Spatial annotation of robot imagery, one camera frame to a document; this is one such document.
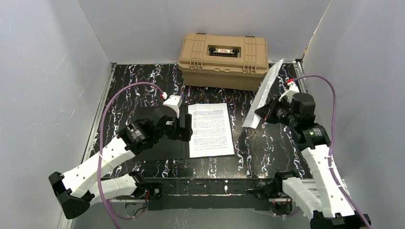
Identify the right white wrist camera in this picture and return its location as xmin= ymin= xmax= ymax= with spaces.
xmin=278 ymin=79 xmax=299 ymax=103

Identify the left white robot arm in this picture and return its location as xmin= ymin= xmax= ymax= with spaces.
xmin=48 ymin=105 xmax=193 ymax=219

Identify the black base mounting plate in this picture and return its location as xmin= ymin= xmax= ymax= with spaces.
xmin=115 ymin=177 xmax=305 ymax=212

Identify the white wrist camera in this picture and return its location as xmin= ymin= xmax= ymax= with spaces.
xmin=278 ymin=79 xmax=299 ymax=103
xmin=161 ymin=92 xmax=182 ymax=118

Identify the white A4 file folder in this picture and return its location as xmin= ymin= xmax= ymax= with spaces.
xmin=135 ymin=103 xmax=236 ymax=161

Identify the tan plastic toolbox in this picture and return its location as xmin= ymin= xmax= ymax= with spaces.
xmin=178 ymin=33 xmax=269 ymax=91

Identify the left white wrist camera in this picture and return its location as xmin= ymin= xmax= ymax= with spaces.
xmin=161 ymin=92 xmax=182 ymax=118

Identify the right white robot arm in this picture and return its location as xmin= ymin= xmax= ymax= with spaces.
xmin=255 ymin=93 xmax=371 ymax=229

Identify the printed paper sheet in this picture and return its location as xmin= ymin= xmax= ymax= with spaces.
xmin=242 ymin=59 xmax=284 ymax=129
xmin=188 ymin=103 xmax=235 ymax=158

